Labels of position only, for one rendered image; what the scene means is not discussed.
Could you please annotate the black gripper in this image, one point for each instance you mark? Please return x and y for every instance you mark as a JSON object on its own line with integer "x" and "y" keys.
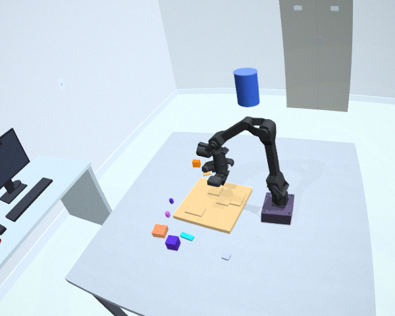
{"x": 222, "y": 173}

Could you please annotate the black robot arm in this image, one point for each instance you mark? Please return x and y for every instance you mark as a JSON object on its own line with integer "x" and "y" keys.
{"x": 267, "y": 131}

